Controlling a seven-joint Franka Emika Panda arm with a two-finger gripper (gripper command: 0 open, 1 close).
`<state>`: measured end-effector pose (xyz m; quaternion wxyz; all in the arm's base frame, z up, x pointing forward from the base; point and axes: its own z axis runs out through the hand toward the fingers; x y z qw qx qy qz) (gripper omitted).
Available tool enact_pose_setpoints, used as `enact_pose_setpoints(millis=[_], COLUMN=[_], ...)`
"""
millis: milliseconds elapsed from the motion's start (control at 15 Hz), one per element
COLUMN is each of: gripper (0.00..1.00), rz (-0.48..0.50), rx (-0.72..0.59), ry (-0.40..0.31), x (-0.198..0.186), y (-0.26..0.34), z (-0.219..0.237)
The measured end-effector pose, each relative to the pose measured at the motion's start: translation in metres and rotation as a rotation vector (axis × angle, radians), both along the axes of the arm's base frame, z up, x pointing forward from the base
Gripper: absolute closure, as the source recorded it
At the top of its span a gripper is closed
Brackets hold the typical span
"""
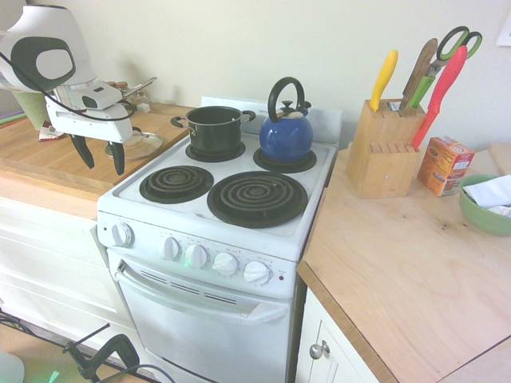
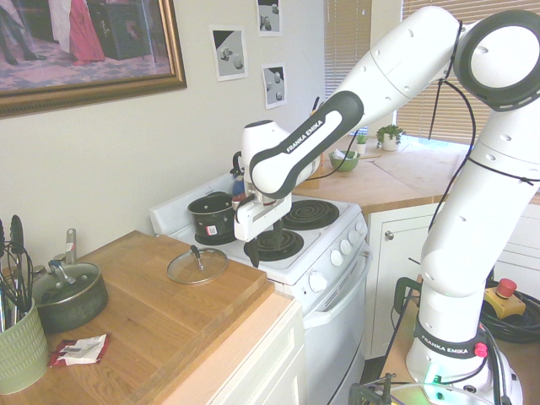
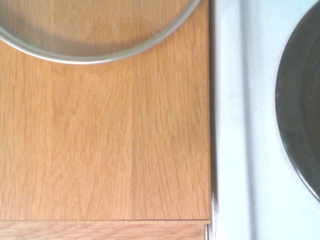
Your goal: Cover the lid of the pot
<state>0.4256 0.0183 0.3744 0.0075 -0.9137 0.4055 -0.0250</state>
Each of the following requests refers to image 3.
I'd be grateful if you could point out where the glass pot lid metal rim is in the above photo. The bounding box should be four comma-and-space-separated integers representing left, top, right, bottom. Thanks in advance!
0, 0, 202, 65

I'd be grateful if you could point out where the white Hotpoint electric stove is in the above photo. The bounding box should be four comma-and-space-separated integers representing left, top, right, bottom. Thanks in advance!
209, 0, 320, 240

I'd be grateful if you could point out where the wooden cabinet front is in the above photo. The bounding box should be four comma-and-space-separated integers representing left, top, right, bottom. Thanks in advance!
0, 222, 208, 240

